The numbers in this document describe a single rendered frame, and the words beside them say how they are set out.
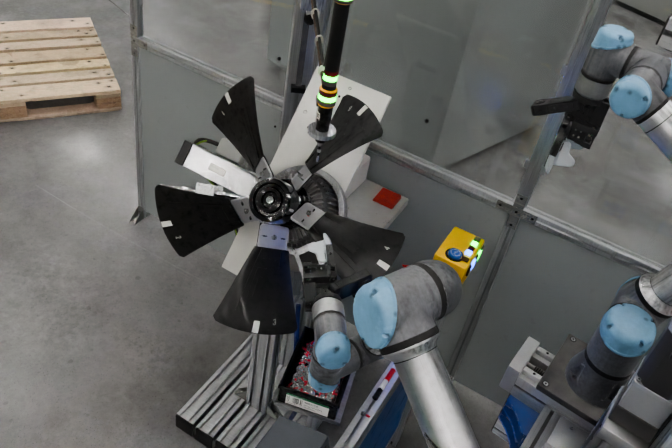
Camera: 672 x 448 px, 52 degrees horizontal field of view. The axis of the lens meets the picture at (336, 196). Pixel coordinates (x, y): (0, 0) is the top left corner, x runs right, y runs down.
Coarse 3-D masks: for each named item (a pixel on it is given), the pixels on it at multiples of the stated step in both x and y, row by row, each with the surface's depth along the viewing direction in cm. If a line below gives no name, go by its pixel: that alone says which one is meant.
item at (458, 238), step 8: (456, 232) 204; (464, 232) 205; (448, 240) 201; (456, 240) 201; (464, 240) 202; (472, 240) 202; (480, 240) 203; (440, 248) 197; (448, 248) 198; (456, 248) 198; (464, 248) 199; (480, 248) 202; (440, 256) 195; (448, 256) 195; (472, 256) 197; (448, 264) 194; (456, 264) 193; (464, 264) 194; (464, 272) 193; (464, 280) 200
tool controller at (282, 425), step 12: (276, 420) 129; (288, 420) 128; (276, 432) 126; (288, 432) 126; (300, 432) 126; (312, 432) 125; (264, 444) 124; (276, 444) 124; (288, 444) 123; (300, 444) 123; (312, 444) 123; (324, 444) 124
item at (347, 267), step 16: (320, 224) 180; (336, 224) 181; (352, 224) 182; (320, 240) 177; (336, 240) 177; (352, 240) 178; (368, 240) 179; (384, 240) 180; (400, 240) 180; (336, 256) 175; (352, 256) 175; (368, 256) 176; (384, 256) 177; (352, 272) 173; (384, 272) 174
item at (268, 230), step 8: (264, 224) 183; (264, 232) 183; (272, 232) 184; (280, 232) 186; (288, 232) 187; (264, 240) 183; (272, 240) 184; (280, 240) 186; (272, 248) 184; (280, 248) 186
